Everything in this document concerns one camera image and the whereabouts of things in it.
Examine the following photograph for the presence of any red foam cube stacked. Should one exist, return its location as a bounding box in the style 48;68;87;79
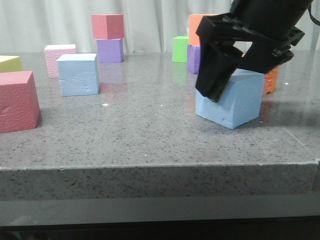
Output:
91;14;125;40

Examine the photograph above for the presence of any chipped orange foam cube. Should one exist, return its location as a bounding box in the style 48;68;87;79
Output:
263;66;279;96

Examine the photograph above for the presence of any purple foam cube left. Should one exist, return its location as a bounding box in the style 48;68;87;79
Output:
96;38;124;63

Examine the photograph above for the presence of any purple foam cube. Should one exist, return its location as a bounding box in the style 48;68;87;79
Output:
187;44;201;74
96;38;124;63

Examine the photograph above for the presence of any light blue foam cube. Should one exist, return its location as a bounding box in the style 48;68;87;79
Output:
195;69;265;129
56;53;100;97

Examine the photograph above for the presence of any green foam cube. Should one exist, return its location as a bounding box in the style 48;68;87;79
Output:
172;36;189;63

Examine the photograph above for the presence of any large red foam cube front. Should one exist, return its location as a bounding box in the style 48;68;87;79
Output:
0;70;40;133

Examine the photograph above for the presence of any yellow foam cube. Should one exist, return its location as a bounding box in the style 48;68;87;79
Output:
0;55;23;73

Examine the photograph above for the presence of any pink foam cube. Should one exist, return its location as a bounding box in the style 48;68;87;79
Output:
44;44;76;78

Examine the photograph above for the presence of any grey curtain backdrop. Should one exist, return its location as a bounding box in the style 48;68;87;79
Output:
0;0;320;54

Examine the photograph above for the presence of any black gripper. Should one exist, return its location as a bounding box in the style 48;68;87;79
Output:
195;0;312;103

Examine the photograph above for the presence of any purple foam cube right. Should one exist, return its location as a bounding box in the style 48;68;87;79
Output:
187;44;201;74

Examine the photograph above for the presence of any orange foam cube stacked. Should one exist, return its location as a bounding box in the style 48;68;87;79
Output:
189;13;216;46

